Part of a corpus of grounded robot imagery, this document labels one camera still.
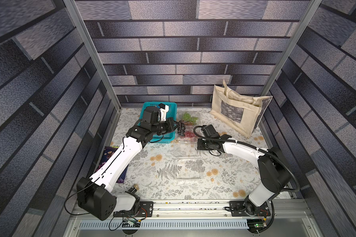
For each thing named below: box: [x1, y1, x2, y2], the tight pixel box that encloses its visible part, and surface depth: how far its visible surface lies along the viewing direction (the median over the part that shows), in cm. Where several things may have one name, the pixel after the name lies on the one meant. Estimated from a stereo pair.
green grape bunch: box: [182, 111, 199, 124], surface depth 109 cm
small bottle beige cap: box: [127, 183, 140, 194], surface depth 79 cm
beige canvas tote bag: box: [210, 80, 273, 139], surface depth 97 cm
